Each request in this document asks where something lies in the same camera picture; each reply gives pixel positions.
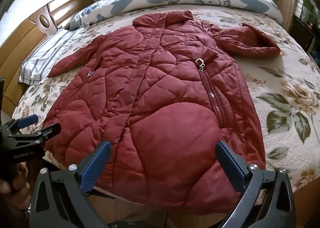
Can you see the red quilted coat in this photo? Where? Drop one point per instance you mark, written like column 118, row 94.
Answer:
column 150, row 93

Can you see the dark cluttered shelf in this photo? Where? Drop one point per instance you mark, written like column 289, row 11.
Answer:
column 307, row 18

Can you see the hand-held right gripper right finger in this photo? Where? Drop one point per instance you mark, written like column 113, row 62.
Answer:
column 230, row 165

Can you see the floral bedspread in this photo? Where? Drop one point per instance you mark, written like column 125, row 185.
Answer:
column 275, row 80

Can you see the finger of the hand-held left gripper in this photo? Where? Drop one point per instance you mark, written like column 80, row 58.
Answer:
column 48, row 130
column 27, row 119

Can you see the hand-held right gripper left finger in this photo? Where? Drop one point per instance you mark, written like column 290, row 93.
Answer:
column 96, row 165

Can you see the wooden headboard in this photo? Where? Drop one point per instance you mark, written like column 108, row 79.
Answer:
column 20, row 43

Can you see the person's left hand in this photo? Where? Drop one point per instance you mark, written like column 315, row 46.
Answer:
column 20, row 188

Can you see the striped pillow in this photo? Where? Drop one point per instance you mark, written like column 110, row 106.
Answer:
column 47, row 55

